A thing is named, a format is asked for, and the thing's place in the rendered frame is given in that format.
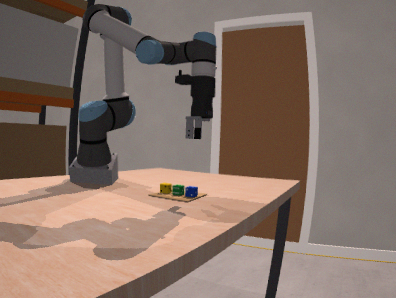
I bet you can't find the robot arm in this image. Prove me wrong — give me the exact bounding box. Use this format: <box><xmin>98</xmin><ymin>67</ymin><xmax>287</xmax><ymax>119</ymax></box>
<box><xmin>77</xmin><ymin>4</ymin><xmax>217</xmax><ymax>167</ymax></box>

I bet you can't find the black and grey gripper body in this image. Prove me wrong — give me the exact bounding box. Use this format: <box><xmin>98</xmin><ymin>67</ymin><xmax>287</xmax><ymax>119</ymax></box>
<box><xmin>175</xmin><ymin>62</ymin><xmax>217</xmax><ymax>119</ymax></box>

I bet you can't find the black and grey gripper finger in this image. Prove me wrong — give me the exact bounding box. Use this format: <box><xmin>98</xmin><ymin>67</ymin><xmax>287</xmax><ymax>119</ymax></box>
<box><xmin>186</xmin><ymin>116</ymin><xmax>202</xmax><ymax>139</ymax></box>
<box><xmin>194</xmin><ymin>118</ymin><xmax>210</xmax><ymax>139</ymax></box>

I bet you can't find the green die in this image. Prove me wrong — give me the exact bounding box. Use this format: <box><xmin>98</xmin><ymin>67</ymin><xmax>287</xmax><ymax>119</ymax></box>
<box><xmin>172</xmin><ymin>185</ymin><xmax>185</xmax><ymax>196</ymax></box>

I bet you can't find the blue die with white pips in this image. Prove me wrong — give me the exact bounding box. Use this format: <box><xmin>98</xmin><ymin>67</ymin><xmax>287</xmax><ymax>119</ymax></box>
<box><xmin>185</xmin><ymin>186</ymin><xmax>198</xmax><ymax>197</ymax></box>

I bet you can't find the tan flat mat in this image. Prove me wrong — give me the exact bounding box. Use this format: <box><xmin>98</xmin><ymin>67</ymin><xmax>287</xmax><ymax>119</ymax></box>
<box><xmin>148</xmin><ymin>192</ymin><xmax>207</xmax><ymax>202</ymax></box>

